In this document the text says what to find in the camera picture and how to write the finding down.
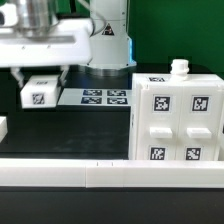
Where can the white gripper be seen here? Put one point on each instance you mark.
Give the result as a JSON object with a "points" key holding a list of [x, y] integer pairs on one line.
{"points": [[66, 44]]}

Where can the white cabinet top block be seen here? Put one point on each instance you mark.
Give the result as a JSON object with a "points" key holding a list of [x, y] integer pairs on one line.
{"points": [[40, 92]]}

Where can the white cabinet door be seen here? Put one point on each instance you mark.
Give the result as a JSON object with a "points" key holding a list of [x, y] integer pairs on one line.
{"points": [[199, 123], [158, 121]]}

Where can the white cabinet body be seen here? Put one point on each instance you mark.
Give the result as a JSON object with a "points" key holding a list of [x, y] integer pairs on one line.
{"points": [[178, 76]]}

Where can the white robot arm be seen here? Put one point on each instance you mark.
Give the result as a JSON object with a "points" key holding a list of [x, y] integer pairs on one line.
{"points": [[34, 34]]}

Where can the white base tag plate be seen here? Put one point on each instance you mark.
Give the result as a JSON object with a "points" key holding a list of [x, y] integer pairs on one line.
{"points": [[95, 97]]}

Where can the white left fence rail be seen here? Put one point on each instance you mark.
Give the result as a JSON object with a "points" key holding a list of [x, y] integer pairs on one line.
{"points": [[3, 127]]}

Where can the white fence rail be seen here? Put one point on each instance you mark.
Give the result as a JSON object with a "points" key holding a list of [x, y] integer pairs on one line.
{"points": [[3, 127], [110, 173]]}

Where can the white front fence rail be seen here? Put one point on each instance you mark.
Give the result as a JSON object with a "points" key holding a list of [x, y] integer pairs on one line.
{"points": [[110, 173]]}

